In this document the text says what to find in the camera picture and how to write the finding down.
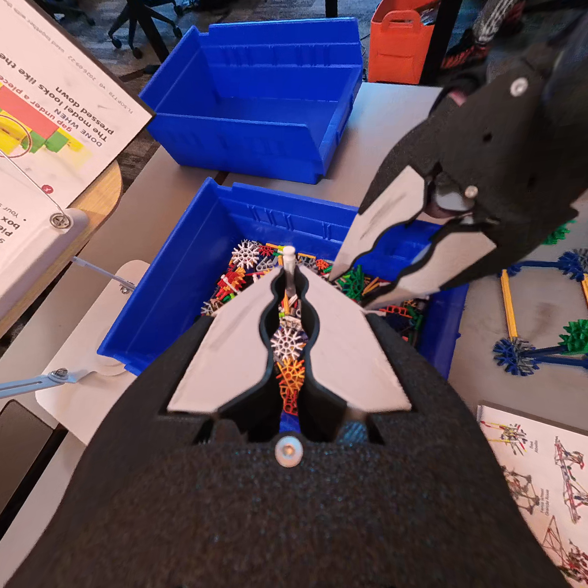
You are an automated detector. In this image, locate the blue yellow toy rod frame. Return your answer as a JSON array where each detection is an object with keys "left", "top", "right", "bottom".
[{"left": 492, "top": 221, "right": 588, "bottom": 377}]

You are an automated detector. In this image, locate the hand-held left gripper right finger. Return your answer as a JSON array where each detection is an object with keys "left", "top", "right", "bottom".
[{"left": 301, "top": 269, "right": 413, "bottom": 414}]

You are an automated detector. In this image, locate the grey toy rod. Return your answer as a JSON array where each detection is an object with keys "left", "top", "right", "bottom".
[{"left": 281, "top": 245, "right": 298, "bottom": 304}]

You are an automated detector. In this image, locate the toy instruction sheet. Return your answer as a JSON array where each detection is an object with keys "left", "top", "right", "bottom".
[{"left": 476, "top": 403, "right": 588, "bottom": 588}]

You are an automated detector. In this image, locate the pile of colourful toy pieces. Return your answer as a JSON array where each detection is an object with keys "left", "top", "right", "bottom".
[{"left": 202, "top": 239, "right": 428, "bottom": 414}]

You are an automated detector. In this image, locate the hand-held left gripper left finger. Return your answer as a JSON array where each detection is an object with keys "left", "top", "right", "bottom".
[{"left": 168, "top": 267, "right": 282, "bottom": 416}]

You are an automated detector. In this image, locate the green toy connector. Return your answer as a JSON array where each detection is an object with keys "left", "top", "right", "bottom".
[
  {"left": 561, "top": 319, "right": 588, "bottom": 357},
  {"left": 542, "top": 221, "right": 575, "bottom": 247}
]

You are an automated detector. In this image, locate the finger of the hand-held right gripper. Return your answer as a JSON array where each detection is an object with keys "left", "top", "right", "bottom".
[
  {"left": 386, "top": 221, "right": 501, "bottom": 310},
  {"left": 329, "top": 166, "right": 432, "bottom": 281}
]

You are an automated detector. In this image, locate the blue plastic bin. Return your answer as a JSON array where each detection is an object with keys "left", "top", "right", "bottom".
[{"left": 140, "top": 17, "right": 365, "bottom": 184}]

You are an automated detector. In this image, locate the blue bin with white label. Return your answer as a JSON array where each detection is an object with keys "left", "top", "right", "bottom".
[{"left": 99, "top": 178, "right": 469, "bottom": 379}]

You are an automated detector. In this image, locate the orange bag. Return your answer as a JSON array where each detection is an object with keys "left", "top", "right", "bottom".
[{"left": 369, "top": 0, "right": 437, "bottom": 85}]

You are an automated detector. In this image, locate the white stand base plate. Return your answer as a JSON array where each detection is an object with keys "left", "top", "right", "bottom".
[{"left": 35, "top": 260, "right": 152, "bottom": 446}]

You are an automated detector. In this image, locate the white picture poster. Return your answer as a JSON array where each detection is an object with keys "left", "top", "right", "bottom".
[{"left": 0, "top": 0, "right": 154, "bottom": 318}]

